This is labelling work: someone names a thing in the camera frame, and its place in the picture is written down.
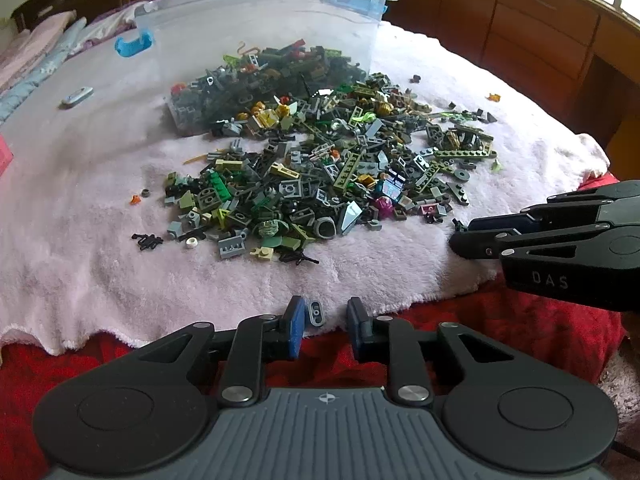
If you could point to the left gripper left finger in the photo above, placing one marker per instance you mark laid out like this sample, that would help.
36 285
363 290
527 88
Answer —
257 341

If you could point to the small grey flat device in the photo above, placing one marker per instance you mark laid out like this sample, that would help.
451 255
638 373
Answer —
77 97

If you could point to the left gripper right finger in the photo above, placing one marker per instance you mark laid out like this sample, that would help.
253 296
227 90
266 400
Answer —
394 343

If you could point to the black small lego cluster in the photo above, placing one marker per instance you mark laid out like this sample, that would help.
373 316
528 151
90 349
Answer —
147 241

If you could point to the grey round lego disc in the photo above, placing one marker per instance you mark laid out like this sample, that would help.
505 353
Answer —
462 175

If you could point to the pile of loose lego bricks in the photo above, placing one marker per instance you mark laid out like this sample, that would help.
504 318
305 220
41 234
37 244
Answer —
298 170

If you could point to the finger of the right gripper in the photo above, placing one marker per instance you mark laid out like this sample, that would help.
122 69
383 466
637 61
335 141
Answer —
488 237
601 195

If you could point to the wooden cabinet drawers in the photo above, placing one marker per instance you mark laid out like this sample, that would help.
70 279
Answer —
577 59

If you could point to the folded striped quilt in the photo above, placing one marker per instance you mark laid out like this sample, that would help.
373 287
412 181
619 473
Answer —
34 55

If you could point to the purple haired minifigure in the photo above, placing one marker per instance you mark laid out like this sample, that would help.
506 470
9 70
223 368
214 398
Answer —
387 192

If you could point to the small grey lego piece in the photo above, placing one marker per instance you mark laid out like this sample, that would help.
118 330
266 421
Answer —
315 314

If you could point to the pink fluffy blanket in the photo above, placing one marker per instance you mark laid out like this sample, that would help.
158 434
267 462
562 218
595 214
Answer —
70 269

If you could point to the clear plastic storage bin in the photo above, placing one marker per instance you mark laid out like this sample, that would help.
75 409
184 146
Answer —
218 57

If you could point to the red fleece blanket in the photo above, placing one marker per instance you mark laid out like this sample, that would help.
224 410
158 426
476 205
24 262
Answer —
575 338

